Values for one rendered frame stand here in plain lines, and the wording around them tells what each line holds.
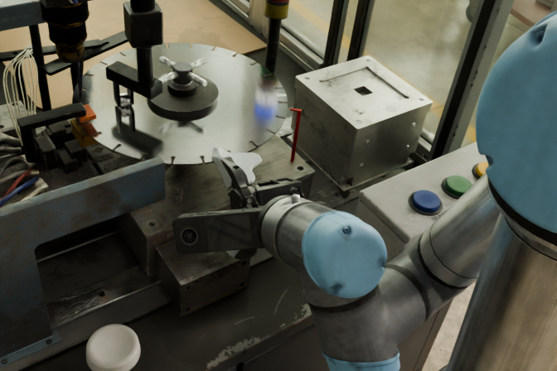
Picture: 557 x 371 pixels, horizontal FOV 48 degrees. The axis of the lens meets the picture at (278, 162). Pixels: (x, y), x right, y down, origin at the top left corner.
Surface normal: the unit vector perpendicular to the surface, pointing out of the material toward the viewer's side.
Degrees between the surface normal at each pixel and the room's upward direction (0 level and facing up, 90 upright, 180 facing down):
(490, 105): 83
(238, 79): 0
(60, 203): 90
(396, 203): 0
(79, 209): 90
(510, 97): 83
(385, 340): 57
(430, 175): 0
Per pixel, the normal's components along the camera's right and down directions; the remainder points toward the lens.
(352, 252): 0.40, 0.11
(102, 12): 0.10, -0.76
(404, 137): 0.56, 0.57
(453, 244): -0.79, 0.31
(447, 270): -0.49, 0.61
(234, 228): -0.11, 0.14
